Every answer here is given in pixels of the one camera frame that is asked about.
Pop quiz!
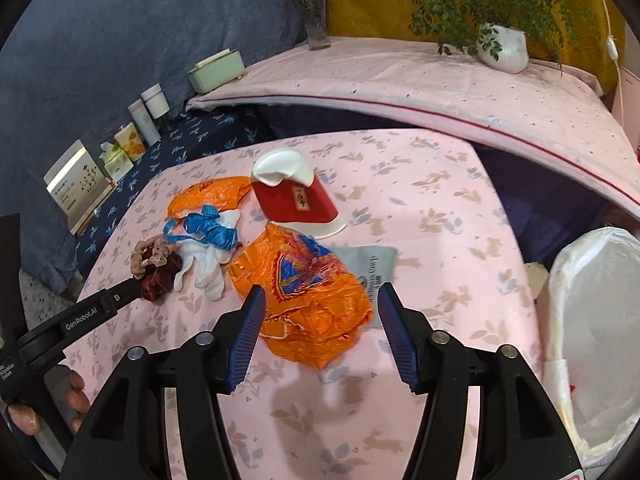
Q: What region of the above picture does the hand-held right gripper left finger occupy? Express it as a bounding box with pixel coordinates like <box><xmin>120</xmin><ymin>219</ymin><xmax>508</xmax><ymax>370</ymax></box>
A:
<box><xmin>59</xmin><ymin>284</ymin><xmax>267</xmax><ymax>480</ymax></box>

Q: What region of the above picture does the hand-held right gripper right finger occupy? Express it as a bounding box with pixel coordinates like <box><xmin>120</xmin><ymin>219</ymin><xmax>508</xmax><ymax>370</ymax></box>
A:
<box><xmin>376</xmin><ymin>282</ymin><xmax>583</xmax><ymax>480</ymax></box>

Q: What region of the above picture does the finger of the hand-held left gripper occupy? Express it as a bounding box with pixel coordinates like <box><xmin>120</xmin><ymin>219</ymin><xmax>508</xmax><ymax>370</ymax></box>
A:
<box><xmin>102</xmin><ymin>279</ymin><xmax>148</xmax><ymax>312</ymax></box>

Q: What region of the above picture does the dark red velvet scrunchie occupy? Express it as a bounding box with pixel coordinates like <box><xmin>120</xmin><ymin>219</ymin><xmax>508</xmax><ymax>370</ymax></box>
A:
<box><xmin>139</xmin><ymin>254</ymin><xmax>185</xmax><ymax>303</ymax></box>

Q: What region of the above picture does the beige scrunchie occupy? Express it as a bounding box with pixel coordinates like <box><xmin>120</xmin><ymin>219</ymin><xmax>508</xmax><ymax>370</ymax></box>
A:
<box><xmin>131</xmin><ymin>239</ymin><xmax>171</xmax><ymax>278</ymax></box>

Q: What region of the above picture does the large orange plastic bag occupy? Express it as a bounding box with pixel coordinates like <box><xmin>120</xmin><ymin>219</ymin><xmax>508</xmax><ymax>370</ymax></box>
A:
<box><xmin>227</xmin><ymin>223</ymin><xmax>376</xmax><ymax>372</ymax></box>

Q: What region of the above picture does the grey printed packet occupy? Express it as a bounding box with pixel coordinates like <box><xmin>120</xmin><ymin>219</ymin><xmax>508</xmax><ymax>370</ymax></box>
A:
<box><xmin>330</xmin><ymin>244</ymin><xmax>398</xmax><ymax>331</ymax></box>

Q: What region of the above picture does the white glove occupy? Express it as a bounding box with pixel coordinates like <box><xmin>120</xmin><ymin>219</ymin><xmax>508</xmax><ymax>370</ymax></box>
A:
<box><xmin>172</xmin><ymin>210</ymin><xmax>246</xmax><ymax>302</ymax></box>

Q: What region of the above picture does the small orange plastic bag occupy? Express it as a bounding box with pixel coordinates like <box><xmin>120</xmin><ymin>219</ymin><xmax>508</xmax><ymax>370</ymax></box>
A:
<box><xmin>166</xmin><ymin>176</ymin><xmax>253</xmax><ymax>221</ymax></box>

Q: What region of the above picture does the red paper cup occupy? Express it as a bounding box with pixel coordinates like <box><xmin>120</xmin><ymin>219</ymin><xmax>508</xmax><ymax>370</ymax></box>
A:
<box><xmin>250</xmin><ymin>150</ymin><xmax>347</xmax><ymax>239</ymax></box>

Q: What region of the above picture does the bin with white liner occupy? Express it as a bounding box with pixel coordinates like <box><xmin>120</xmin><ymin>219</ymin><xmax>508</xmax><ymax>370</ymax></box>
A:
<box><xmin>537</xmin><ymin>226</ymin><xmax>640</xmax><ymax>468</ymax></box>

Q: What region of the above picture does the person's left hand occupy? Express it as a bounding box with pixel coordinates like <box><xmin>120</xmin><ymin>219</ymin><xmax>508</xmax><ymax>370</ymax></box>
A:
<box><xmin>6</xmin><ymin>369</ymin><xmax>92</xmax><ymax>436</ymax></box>

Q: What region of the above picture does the white desk calendar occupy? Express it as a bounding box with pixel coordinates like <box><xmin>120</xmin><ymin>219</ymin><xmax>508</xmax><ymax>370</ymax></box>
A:
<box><xmin>44</xmin><ymin>140</ymin><xmax>117</xmax><ymax>236</ymax></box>

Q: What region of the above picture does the pink floral cloth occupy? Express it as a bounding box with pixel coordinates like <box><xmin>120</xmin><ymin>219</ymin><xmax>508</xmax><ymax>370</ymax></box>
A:
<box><xmin>75</xmin><ymin>129</ymin><xmax>543</xmax><ymax>480</ymax></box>

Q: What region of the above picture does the green tissue packet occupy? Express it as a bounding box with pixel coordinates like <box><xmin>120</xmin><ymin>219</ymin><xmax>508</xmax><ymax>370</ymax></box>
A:
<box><xmin>99</xmin><ymin>142</ymin><xmax>135</xmax><ymax>183</ymax></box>

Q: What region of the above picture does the small box with orange print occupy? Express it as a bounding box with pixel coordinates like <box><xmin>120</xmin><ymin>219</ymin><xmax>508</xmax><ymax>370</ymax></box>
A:
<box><xmin>114</xmin><ymin>122</ymin><xmax>147</xmax><ymax>162</ymax></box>

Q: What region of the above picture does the beige board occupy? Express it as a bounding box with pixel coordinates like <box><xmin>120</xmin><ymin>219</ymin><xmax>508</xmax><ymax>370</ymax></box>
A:
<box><xmin>524</xmin><ymin>260</ymin><xmax>551</xmax><ymax>301</ymax></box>

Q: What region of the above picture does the white cosmetic tube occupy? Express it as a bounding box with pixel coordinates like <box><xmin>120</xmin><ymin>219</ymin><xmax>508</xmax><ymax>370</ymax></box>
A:
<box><xmin>127</xmin><ymin>100</ymin><xmax>161</xmax><ymax>145</ymax></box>

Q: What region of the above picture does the navy floral cloth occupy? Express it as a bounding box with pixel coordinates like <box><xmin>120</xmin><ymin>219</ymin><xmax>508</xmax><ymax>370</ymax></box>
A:
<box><xmin>75</xmin><ymin>107</ymin><xmax>273</xmax><ymax>256</ymax></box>

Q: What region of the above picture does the white jar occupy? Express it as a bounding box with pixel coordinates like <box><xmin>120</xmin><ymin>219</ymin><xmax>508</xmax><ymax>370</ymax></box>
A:
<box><xmin>141</xmin><ymin>85</ymin><xmax>171</xmax><ymax>120</ymax></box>

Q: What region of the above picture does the dark purple cloth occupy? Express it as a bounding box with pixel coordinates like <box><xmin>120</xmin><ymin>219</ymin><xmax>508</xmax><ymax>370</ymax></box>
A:
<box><xmin>257</xmin><ymin>105</ymin><xmax>621</xmax><ymax>266</ymax></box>

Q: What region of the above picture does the pale green tissue box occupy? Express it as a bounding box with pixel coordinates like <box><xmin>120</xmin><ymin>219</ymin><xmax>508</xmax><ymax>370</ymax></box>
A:
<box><xmin>187</xmin><ymin>48</ymin><xmax>247</xmax><ymax>94</ymax></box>

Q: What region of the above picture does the pink dotted bed sheet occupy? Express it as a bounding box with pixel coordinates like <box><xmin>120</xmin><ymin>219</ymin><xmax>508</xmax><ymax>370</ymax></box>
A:
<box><xmin>186</xmin><ymin>36</ymin><xmax>640</xmax><ymax>221</ymax></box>

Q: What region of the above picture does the blue backdrop cloth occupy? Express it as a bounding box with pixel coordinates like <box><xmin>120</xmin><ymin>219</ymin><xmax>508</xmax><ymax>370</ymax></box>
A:
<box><xmin>0</xmin><ymin>0</ymin><xmax>323</xmax><ymax>293</ymax></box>

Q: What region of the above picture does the potted green plant white pot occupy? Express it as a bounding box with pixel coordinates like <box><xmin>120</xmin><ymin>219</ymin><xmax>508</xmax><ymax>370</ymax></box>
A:
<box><xmin>357</xmin><ymin>0</ymin><xmax>601</xmax><ymax>75</ymax></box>

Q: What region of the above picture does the glass vase with pink flowers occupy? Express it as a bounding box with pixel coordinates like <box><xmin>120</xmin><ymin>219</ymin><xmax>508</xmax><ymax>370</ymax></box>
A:
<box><xmin>272</xmin><ymin>0</ymin><xmax>335</xmax><ymax>51</ymax></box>

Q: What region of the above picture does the mustard yellow cloth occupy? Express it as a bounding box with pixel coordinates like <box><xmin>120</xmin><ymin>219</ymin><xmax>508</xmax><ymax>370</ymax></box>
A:
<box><xmin>320</xmin><ymin>0</ymin><xmax>626</xmax><ymax>96</ymax></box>

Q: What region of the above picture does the white cable with switch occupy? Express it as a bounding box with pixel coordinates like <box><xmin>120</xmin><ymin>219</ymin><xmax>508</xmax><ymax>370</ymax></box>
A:
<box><xmin>597</xmin><ymin>0</ymin><xmax>626</xmax><ymax>111</ymax></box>

